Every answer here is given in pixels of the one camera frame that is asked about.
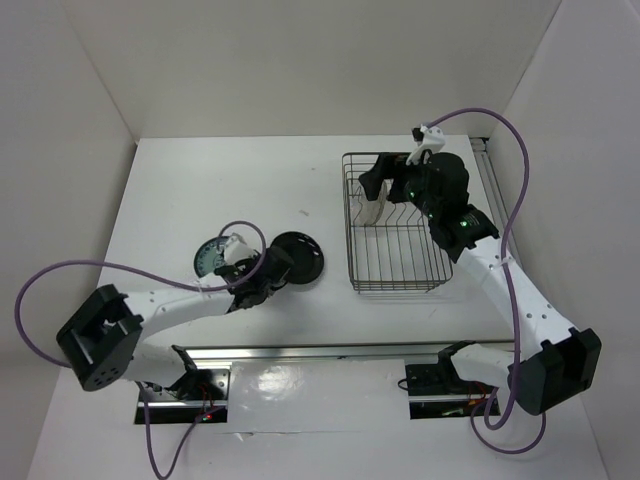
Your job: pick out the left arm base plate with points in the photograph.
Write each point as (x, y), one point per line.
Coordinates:
(207, 397)

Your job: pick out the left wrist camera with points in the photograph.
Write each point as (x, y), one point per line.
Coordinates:
(236, 250)

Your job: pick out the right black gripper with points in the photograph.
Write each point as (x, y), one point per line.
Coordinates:
(388, 166)

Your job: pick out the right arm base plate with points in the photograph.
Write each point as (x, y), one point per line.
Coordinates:
(435, 391)

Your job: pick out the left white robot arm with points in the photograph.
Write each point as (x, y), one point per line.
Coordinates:
(107, 339)

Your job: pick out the clear textured glass plate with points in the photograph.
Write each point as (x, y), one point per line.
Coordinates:
(359, 209)

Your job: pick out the metal wire dish rack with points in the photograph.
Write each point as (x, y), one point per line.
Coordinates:
(397, 254)

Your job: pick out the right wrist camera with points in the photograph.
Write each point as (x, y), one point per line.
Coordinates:
(429, 140)

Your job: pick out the blue white patterned plate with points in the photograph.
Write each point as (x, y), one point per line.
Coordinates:
(210, 256)

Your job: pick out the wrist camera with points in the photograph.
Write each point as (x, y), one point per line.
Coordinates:
(236, 250)
(429, 140)

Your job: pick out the black glossy plate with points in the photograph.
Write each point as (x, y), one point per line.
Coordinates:
(306, 254)

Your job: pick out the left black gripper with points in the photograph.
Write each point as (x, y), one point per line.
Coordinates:
(274, 285)

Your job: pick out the clear square glass plate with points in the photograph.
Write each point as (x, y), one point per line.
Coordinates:
(377, 206)

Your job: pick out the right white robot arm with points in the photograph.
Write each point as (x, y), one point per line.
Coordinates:
(552, 360)

